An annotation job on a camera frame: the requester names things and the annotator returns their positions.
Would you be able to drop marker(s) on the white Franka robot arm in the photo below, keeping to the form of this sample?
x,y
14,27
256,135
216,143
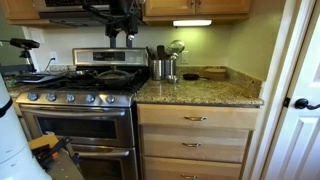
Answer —
x,y
13,140

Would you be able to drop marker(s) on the black stereo camera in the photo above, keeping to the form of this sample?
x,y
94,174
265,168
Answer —
x,y
24,43

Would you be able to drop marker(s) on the wooden spice drawer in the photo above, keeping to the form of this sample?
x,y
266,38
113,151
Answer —
x,y
160,115

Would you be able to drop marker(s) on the wooden wall cabinet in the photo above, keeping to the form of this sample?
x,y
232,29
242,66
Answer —
x,y
20,10

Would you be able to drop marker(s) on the wooden base cabinet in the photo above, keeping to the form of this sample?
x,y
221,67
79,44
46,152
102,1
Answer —
x,y
139,146

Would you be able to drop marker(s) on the wide white switch plate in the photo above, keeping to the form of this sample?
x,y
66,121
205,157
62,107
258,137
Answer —
x,y
37,36

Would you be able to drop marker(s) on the dark wooden spatula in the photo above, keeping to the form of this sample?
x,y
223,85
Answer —
x,y
161,51

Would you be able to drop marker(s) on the yellow block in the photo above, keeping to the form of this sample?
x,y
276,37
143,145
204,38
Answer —
x,y
41,140

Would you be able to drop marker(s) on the over-range microwave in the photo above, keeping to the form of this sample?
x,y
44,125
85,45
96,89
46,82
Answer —
x,y
66,15

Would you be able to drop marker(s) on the oven door with window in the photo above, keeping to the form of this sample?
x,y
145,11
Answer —
x,y
76,128

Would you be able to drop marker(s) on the stainless steel gas range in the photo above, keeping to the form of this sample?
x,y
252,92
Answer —
x,y
140,57

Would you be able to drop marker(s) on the white light switch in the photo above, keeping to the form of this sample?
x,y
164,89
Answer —
x,y
184,57

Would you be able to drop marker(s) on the wooden wall cabinet two doors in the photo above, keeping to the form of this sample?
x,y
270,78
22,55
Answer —
x,y
166,8

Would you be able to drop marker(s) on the small black pan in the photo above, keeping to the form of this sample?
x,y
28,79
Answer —
x,y
190,76

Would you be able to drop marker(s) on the silver stove knob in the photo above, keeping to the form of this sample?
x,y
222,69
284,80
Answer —
x,y
32,96
110,99
51,97
70,98
90,98

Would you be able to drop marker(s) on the dark flat tray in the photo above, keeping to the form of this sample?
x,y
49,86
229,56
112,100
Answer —
x,y
36,78

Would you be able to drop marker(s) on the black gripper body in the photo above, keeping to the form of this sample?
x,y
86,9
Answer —
x,y
121,20

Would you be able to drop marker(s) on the grey metal plate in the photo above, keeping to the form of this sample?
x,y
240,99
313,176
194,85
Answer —
x,y
65,170

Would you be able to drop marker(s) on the small steel oven door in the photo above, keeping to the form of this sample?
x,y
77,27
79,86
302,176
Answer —
x,y
100,166

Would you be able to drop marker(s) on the black camera tripod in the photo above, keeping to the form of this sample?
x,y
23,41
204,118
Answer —
x,y
27,58

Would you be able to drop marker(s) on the white panel door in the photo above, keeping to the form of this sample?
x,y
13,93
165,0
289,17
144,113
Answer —
x,y
300,143

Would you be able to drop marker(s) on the steel wok lid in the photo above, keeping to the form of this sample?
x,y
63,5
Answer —
x,y
115,74

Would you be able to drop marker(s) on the white wall outlet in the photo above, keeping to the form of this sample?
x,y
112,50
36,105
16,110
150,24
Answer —
x,y
53,56

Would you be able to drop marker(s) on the under-cabinet light bar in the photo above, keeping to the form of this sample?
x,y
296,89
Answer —
x,y
192,23

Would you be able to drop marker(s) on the black clamp orange trigger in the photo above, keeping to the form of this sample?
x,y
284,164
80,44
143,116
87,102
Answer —
x,y
53,155

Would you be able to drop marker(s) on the white door frame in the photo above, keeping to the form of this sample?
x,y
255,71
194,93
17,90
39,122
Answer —
x,y
263,133

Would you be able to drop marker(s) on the wooden bowl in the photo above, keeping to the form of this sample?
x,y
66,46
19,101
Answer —
x,y
215,74

